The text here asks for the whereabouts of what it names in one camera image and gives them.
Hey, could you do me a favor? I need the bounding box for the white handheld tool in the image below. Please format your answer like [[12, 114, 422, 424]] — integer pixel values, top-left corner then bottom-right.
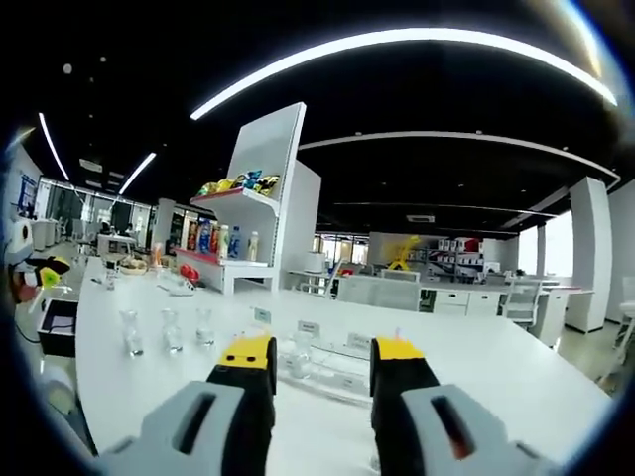
[[157, 275, 195, 298]]

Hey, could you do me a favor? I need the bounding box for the row of white desks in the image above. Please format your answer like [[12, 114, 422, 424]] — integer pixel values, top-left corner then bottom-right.
[[285, 270, 596, 348]]

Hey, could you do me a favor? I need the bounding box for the straight ceiling light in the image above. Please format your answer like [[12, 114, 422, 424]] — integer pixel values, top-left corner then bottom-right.
[[118, 152, 158, 195], [38, 112, 70, 182]]

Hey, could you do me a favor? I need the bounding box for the blue wall poster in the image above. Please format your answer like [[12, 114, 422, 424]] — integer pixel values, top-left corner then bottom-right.
[[17, 178, 39, 217]]

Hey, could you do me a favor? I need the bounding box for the white mesh office chair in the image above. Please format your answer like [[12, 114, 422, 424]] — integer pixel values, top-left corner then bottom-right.
[[500, 277, 546, 329]]

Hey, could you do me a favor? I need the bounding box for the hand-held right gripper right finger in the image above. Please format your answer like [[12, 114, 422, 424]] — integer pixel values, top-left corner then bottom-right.
[[369, 335, 557, 476]]

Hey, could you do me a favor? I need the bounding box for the person's left hand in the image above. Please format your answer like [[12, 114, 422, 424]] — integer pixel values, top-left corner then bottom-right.
[[10, 271, 40, 304]]

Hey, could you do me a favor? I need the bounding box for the clear glass reagent bottle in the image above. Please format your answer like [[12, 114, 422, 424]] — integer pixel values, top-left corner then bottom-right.
[[159, 307, 185, 355], [194, 307, 216, 347], [286, 330, 316, 382]]

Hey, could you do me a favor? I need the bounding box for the background storage shelf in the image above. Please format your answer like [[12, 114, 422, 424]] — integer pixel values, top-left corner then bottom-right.
[[421, 236, 485, 279]]

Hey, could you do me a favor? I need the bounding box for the curved ceiling light strip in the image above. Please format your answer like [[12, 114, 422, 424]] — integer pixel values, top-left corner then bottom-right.
[[190, 27, 619, 121]]

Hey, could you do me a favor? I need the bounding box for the clear acrylic reagent rack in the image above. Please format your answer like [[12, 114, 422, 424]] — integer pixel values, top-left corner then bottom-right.
[[250, 304, 374, 404]]

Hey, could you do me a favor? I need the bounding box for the grey desk partition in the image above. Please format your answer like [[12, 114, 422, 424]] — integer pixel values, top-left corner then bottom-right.
[[336, 275, 423, 311]]

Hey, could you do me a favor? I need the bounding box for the white display shelf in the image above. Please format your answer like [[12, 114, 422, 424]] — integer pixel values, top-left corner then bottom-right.
[[174, 102, 308, 297]]

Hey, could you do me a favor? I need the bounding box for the black open box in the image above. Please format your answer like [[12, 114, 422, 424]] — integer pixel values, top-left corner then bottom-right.
[[37, 299, 79, 357]]

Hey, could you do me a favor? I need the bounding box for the clear plastic water bottle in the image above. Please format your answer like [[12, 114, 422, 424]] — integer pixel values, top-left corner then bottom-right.
[[118, 309, 145, 358]]

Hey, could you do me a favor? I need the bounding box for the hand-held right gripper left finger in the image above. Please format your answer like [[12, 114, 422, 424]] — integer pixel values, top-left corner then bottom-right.
[[98, 335, 278, 476]]

